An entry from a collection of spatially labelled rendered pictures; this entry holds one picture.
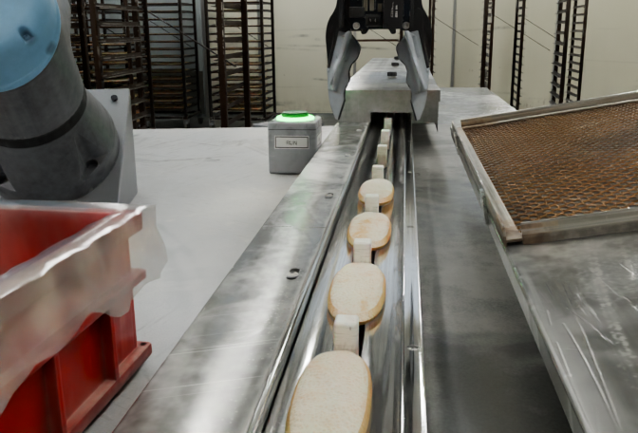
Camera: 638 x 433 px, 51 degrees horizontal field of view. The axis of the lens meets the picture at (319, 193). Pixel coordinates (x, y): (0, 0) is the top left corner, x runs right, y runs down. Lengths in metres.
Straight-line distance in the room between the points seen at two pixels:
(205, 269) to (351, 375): 0.29
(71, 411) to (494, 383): 0.24
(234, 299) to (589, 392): 0.22
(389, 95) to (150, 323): 0.77
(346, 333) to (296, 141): 0.61
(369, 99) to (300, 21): 6.65
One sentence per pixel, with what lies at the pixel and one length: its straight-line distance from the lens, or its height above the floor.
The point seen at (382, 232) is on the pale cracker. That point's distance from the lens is 0.56.
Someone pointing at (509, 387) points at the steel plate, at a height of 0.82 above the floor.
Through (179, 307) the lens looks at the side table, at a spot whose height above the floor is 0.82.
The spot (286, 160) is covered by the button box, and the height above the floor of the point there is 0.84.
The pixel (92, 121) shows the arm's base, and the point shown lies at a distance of 0.76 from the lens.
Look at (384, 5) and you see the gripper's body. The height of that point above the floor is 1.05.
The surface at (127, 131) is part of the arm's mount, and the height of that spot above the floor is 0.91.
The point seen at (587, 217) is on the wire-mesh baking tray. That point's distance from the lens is 0.46.
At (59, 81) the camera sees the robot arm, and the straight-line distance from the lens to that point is 0.69.
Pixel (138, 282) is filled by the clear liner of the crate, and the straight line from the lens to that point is 0.39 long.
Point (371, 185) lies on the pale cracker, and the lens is 0.72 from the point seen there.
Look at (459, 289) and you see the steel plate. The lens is 0.55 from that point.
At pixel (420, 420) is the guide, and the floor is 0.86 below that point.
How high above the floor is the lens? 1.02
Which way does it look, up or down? 14 degrees down
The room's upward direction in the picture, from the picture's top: 1 degrees counter-clockwise
